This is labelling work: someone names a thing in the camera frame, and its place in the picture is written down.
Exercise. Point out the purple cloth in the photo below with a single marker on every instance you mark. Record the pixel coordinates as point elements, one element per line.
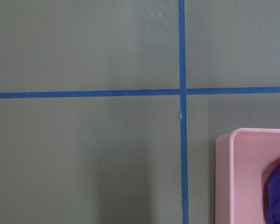
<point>272,215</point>

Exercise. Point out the pink plastic bin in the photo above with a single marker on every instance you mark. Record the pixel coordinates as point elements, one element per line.
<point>244,160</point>

